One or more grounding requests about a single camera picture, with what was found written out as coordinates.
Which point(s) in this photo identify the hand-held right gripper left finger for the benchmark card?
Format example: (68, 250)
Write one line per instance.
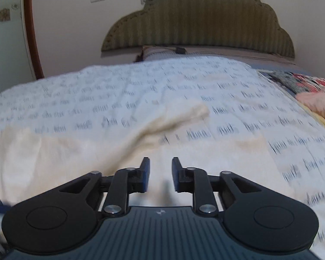
(145, 174)

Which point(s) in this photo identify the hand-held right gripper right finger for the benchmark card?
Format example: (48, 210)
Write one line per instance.
(176, 174)

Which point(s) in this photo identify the cream towel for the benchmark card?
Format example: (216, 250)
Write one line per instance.
(70, 154)

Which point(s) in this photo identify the white script-print bedspread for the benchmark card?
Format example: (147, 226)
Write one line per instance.
(151, 86)

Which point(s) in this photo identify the striped pillow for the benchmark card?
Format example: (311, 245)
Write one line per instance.
(157, 54)

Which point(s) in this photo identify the small black device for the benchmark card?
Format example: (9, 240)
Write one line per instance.
(180, 50)

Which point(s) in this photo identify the beige pillow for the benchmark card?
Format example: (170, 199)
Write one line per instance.
(241, 57)

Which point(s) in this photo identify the white wardrobe door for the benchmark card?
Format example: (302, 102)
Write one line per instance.
(8, 48)

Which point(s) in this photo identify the green striped headboard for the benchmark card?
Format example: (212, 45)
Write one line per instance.
(200, 19)

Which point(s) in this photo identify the pink fluffy cloth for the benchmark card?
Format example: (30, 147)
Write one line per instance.
(318, 103)

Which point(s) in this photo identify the floral blanket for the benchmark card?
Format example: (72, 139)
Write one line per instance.
(308, 82)

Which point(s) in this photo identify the brown flower sticker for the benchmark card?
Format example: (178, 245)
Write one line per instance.
(3, 15)

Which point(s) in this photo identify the outline flower sticker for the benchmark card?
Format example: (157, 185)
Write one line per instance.
(15, 6)

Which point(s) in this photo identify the brown wooden frame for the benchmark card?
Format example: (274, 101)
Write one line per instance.
(32, 32)

